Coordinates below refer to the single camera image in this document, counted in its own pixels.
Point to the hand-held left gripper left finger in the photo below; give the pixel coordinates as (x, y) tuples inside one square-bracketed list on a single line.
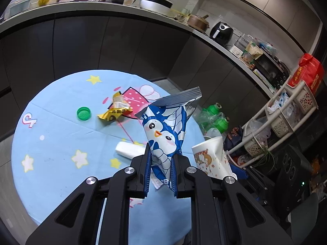
[(147, 173)]

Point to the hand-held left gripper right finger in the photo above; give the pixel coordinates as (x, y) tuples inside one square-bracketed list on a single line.
[(174, 176)]

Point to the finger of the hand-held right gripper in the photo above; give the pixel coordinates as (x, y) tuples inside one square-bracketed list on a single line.
[(258, 183)]

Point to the printed paper cup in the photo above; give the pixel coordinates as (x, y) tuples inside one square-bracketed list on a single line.
[(212, 158)]

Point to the blue penguin snack bag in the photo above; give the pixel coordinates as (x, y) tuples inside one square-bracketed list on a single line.
[(163, 132)]

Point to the white tissue packet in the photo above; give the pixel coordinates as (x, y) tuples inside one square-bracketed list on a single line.
[(127, 149)]

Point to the dark blue printed bag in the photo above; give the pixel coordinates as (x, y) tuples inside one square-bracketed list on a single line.
[(233, 139)]

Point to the white storage rack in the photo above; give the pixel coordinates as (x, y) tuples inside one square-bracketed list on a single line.
[(279, 125)]

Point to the yellow snack wrapper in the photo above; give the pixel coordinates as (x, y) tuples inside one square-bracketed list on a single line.
[(115, 112)]

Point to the green bottle cap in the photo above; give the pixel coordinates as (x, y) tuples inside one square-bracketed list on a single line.
[(83, 113)]

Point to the round table, blue cartoon cloth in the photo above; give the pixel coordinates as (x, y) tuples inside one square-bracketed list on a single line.
[(63, 132)]

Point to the red printed bag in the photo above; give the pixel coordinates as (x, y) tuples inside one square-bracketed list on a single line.
[(306, 74)]

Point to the black microwave oven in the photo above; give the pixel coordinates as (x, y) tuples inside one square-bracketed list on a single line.
[(270, 71)]

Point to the green beige food bag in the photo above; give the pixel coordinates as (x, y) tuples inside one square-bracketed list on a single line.
[(251, 53)]

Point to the white countertop appliance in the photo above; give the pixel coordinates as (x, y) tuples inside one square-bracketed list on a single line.
[(240, 47)]

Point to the dark kitchen cabinets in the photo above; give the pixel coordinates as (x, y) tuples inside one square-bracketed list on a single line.
[(76, 43)]

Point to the black air fryer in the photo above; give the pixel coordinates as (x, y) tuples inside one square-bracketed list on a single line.
[(221, 33)]

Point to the brown cooking pot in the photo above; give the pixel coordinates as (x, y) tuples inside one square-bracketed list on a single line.
[(198, 23)]

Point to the glass mug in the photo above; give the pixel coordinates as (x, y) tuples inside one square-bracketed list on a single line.
[(184, 15)]

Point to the grey upper cabinets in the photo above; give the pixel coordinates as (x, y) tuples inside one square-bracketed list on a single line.
[(268, 17)]

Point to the white rice cooker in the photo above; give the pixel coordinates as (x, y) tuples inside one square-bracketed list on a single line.
[(155, 2)]

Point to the clear plastic cup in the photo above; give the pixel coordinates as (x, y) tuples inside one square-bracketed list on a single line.
[(129, 0)]

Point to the yellow sponge toy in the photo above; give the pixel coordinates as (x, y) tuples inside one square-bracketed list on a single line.
[(44, 0)]

